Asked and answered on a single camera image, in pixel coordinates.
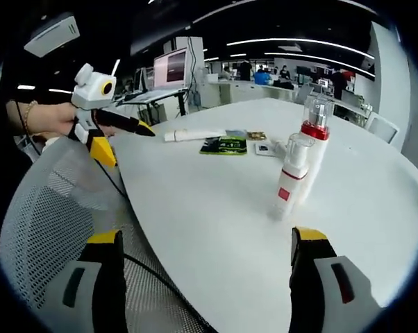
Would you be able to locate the long ceiling light strip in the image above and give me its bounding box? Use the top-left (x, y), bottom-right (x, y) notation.
top-left (226, 37), bottom-right (376, 60)
top-left (264, 51), bottom-right (376, 76)

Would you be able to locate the white framed chair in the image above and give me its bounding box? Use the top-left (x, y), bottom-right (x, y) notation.
top-left (367, 110), bottom-right (400, 144)

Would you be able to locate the black legged laptop stand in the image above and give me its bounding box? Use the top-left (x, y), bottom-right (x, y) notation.
top-left (135, 90), bottom-right (192, 122)

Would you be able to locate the person's left hand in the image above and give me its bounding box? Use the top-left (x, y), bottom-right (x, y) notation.
top-left (33, 103), bottom-right (80, 136)

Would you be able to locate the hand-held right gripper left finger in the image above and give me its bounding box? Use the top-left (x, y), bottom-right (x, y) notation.
top-left (43, 229), bottom-right (127, 333)

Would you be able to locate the gold bracelet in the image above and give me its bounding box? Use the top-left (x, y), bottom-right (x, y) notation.
top-left (24, 99), bottom-right (37, 135)

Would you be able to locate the open white laptop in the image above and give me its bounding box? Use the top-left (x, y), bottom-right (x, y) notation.
top-left (123, 48), bottom-right (190, 104)

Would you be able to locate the white ceiling air conditioner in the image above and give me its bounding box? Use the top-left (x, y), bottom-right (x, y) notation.
top-left (24, 13), bottom-right (81, 58)

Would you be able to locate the white desk with legs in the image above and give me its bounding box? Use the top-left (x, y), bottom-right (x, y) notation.
top-left (311, 89), bottom-right (373, 115)

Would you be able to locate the grey mesh office chair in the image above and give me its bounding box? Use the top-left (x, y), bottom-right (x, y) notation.
top-left (0, 137), bottom-right (217, 333)

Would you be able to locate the green black skincare sachet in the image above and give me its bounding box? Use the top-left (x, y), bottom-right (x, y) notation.
top-left (199, 136), bottom-right (249, 157)

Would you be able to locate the silver skincare sachet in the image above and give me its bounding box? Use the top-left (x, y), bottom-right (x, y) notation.
top-left (255, 142), bottom-right (276, 157)

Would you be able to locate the large white skincare bottle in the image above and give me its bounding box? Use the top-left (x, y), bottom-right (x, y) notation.
top-left (296, 94), bottom-right (335, 206)

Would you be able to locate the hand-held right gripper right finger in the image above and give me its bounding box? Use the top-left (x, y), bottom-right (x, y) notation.
top-left (288, 225), bottom-right (387, 333)

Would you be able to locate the long white office desk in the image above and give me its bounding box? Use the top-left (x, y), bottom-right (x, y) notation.
top-left (208, 79), bottom-right (296, 105)

